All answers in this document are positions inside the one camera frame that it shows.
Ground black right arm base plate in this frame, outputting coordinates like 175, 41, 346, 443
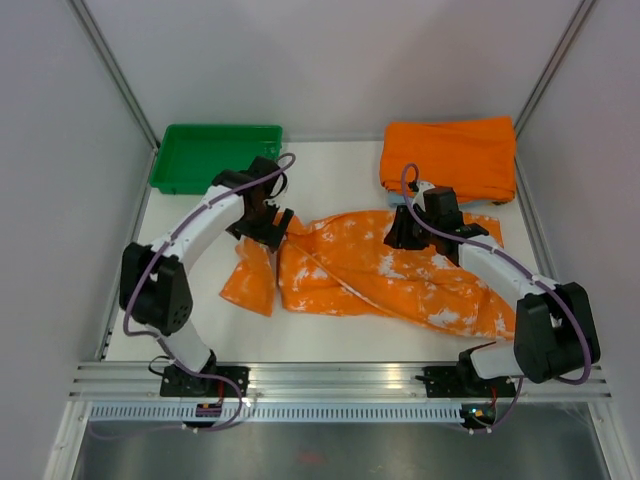
414, 366, 516, 400

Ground green plastic tray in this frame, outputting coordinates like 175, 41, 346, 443
149, 124, 283, 195

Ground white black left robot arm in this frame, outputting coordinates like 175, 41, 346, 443
119, 153, 296, 397

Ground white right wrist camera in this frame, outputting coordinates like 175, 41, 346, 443
408, 180, 435, 199

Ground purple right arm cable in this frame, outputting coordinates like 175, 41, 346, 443
400, 162, 596, 384

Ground folded plain orange trousers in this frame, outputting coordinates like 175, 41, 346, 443
379, 116, 516, 203

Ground aluminium mounting rail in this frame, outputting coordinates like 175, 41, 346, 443
68, 361, 613, 403

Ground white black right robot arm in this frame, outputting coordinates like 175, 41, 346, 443
384, 181, 600, 396

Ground white slotted cable duct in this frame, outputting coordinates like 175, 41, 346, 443
89, 402, 462, 423

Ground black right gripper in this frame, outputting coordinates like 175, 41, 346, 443
384, 205, 439, 250

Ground folded light blue cloth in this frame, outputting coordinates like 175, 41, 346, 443
387, 192, 491, 209

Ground orange white tie-dye trousers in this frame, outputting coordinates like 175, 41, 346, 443
220, 210, 515, 340

